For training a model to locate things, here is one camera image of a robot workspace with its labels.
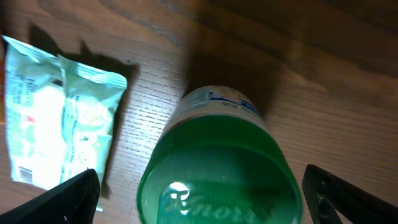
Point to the green lidded jar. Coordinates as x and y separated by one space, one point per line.
215 162

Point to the teal white wipes pack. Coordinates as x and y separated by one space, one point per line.
59 115

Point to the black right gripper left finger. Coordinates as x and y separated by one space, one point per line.
73 201

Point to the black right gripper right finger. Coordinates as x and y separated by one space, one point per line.
327 196

